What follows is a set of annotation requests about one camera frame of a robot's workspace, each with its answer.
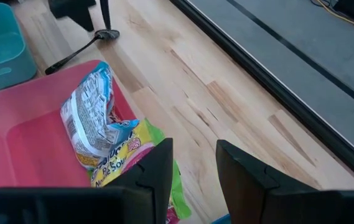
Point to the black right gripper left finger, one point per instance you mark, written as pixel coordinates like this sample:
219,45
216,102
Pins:
71,205

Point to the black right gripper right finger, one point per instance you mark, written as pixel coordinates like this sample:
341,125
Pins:
288,205

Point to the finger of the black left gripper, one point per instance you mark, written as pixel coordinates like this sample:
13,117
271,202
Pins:
71,7
105,15

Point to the black spoon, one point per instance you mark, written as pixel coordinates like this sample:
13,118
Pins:
108,34

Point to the orange and green ramen packet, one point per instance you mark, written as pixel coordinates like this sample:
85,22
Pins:
127,158

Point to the blue and white ramen packet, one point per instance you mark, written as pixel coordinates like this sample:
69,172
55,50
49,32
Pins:
92,124

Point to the blue plastic bin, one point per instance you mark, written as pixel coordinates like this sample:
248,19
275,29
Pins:
221,220

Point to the pink plastic tray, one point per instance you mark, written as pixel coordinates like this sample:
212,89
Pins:
24,149

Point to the green plastic bin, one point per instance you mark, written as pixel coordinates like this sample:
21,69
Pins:
2,56

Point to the wooden tray table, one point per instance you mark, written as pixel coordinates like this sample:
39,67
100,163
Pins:
257,73

